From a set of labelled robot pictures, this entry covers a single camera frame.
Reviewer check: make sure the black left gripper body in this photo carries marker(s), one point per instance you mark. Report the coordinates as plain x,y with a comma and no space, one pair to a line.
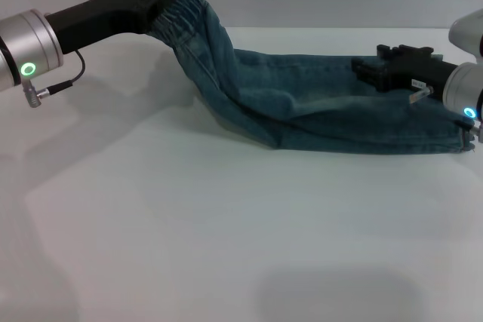
105,16

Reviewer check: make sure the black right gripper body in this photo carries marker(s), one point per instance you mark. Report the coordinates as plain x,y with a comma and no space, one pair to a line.
419,69

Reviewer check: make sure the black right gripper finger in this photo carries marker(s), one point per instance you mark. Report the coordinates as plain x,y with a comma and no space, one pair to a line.
368,71
384,52

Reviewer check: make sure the blue denim shorts basketball print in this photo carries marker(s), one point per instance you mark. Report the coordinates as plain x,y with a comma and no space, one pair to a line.
320,103

